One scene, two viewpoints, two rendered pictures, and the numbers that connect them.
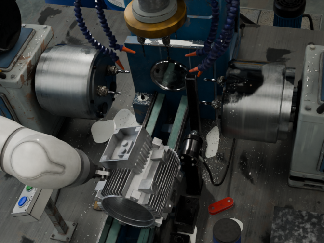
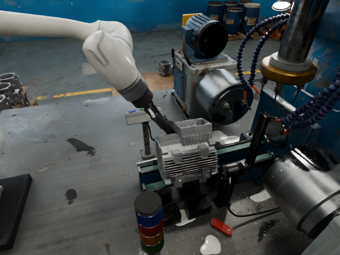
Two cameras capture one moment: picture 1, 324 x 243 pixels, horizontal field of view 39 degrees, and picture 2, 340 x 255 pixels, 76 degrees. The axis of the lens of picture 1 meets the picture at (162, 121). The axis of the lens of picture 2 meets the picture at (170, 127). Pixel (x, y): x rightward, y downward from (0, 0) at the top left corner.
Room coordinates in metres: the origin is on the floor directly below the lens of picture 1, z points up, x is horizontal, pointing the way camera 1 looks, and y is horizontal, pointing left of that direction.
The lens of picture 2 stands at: (0.30, -0.32, 1.63)
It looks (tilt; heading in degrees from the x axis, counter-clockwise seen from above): 39 degrees down; 50
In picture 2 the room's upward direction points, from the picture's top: straight up
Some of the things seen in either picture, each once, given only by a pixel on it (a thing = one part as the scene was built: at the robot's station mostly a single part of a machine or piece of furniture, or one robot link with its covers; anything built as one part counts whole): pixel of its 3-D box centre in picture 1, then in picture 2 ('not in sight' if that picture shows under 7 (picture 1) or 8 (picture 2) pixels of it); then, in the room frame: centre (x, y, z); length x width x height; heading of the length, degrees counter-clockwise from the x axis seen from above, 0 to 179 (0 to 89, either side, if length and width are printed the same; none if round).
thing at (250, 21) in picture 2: not in sight; (231, 19); (5.20, 3.13, 0.37); 1.20 x 0.80 x 0.74; 150
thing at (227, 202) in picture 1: (221, 206); (221, 226); (0.72, -0.14, 0.81); 0.09 x 0.03 x 0.02; 105
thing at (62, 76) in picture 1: (65, 80); (218, 92); (1.18, 0.31, 1.04); 0.37 x 0.25 x 0.25; 68
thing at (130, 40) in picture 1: (176, 73); (282, 136); (1.19, -0.08, 0.97); 0.30 x 0.11 x 0.34; 68
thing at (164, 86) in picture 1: (170, 76); (273, 131); (1.13, -0.06, 1.01); 0.15 x 0.02 x 0.15; 68
